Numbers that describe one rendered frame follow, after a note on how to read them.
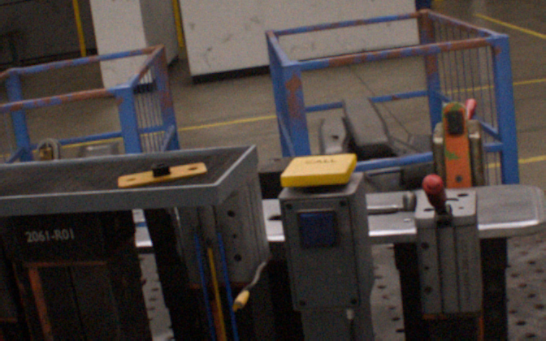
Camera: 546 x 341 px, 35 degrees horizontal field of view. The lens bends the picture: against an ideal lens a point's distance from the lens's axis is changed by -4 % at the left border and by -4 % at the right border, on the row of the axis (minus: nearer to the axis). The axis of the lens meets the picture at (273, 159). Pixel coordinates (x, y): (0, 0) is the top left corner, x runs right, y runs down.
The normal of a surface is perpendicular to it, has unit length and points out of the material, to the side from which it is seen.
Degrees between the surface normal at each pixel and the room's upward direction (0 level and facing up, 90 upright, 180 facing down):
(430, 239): 90
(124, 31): 90
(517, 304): 0
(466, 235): 90
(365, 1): 90
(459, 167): 78
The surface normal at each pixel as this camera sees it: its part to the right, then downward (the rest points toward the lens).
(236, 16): 0.05, 0.24
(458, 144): -0.26, 0.07
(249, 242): 0.96, -0.07
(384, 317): -0.14, -0.96
